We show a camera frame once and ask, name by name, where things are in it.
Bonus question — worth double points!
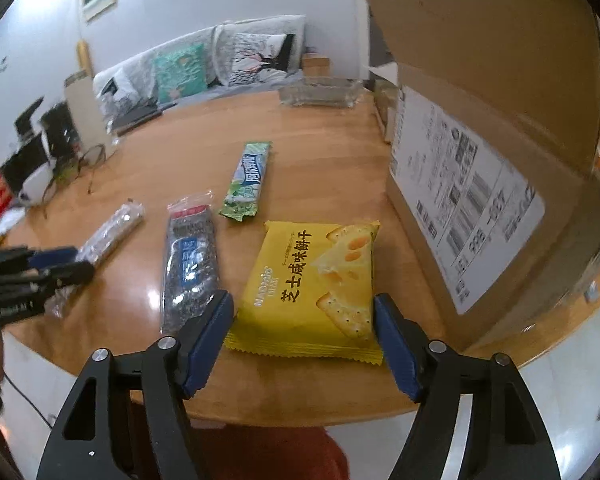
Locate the glass ashtray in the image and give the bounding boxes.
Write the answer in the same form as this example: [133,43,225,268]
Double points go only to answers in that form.
[278,79,363,109]

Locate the white tree pillow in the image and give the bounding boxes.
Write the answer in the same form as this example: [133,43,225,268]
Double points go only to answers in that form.
[225,32,297,88]

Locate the small cardboard box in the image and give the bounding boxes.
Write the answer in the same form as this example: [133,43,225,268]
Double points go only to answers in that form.
[301,52,333,81]

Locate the white mug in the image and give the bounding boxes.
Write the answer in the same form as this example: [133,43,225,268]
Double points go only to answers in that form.
[20,165,56,206]

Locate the white pillow black print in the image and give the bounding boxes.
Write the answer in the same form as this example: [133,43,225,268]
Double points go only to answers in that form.
[97,72,131,111]

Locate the black electric kettle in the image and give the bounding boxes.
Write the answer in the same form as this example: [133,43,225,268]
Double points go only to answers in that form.
[40,102,81,156]

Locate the teal tree pillow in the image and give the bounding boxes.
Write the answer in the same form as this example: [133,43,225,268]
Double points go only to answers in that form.
[152,42,208,103]

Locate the yellow cracker packet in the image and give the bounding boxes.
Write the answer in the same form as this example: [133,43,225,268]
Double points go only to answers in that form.
[225,219,385,365]

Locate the green stick packet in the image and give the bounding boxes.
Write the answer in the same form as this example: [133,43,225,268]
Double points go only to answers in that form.
[218,141,273,222]

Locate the black cable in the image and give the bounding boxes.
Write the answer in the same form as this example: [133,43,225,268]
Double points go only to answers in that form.
[2,375,56,428]

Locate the dark grey door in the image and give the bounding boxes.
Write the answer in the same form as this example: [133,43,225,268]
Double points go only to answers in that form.
[366,7,398,68]

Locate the grey sofa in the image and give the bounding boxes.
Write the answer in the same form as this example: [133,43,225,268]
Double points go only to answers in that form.
[92,15,311,131]

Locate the black keyboard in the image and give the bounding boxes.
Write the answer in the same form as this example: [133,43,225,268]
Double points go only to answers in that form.
[112,100,163,133]

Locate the person's red clothing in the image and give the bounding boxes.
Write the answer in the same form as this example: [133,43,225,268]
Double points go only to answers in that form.
[195,422,351,480]

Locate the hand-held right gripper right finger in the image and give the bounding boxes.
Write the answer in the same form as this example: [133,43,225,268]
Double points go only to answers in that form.
[372,294,563,480]

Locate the dark seed bar packet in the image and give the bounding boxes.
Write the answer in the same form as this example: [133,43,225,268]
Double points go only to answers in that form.
[160,191,221,336]

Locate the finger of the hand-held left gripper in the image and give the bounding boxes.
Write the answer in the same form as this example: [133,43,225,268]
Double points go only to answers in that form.
[10,245,79,270]
[27,261,97,295]

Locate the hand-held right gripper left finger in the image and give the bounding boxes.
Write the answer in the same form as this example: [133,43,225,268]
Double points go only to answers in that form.
[36,289,236,480]

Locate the brown eyeglasses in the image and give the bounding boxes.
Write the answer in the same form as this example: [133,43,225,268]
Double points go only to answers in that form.
[42,144,108,218]

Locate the clear silver packet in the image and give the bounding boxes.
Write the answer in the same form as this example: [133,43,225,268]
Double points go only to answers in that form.
[47,200,146,318]

